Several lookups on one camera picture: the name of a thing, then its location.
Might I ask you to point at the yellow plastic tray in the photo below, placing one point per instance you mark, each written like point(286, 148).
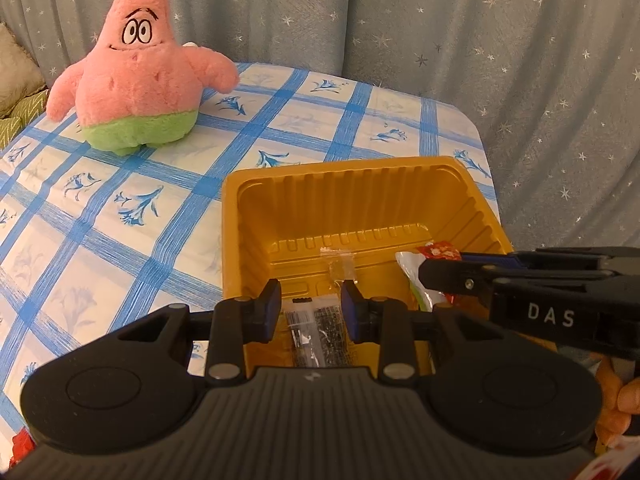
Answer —
point(300, 210)

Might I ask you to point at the person's right hand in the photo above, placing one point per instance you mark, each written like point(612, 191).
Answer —
point(631, 397)

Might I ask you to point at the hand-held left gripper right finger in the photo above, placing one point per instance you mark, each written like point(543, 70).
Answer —
point(350, 312)

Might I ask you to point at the black clear snack packet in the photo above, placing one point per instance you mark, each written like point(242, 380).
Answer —
point(317, 335)

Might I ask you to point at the silver foil pouch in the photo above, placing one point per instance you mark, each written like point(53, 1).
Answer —
point(412, 275)

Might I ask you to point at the green zigzag cushion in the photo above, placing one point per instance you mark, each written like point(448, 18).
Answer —
point(20, 120)

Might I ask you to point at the grey star-print curtain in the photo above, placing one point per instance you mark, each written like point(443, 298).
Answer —
point(450, 35)

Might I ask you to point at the red white printed cloth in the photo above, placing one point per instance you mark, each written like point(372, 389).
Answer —
point(612, 467)

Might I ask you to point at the pink star plush toy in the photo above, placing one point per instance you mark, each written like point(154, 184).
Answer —
point(135, 75)

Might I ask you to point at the beige cushion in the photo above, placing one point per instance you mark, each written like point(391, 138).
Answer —
point(15, 75)

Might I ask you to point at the blue checked floral tablecloth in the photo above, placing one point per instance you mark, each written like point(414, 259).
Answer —
point(125, 260)

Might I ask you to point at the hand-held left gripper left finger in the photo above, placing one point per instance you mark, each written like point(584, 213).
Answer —
point(273, 307)

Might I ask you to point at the large plain red snack packet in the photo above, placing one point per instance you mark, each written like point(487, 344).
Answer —
point(22, 447)

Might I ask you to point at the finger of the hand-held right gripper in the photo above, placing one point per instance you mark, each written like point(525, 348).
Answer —
point(450, 275)
point(575, 259)

